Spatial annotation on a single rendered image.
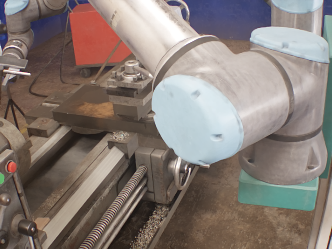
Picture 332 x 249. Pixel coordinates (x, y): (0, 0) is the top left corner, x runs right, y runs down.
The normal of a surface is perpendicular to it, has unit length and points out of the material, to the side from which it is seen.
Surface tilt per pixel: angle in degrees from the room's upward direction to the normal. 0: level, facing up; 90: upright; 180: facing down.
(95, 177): 36
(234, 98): 52
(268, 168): 70
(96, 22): 90
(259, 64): 19
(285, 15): 90
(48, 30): 90
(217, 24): 90
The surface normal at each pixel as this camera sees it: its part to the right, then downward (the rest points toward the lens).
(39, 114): -0.07, -0.87
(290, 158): -0.11, 0.16
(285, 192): -0.31, 0.48
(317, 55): 0.44, 0.33
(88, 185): 0.49, -0.64
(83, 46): -0.02, 0.48
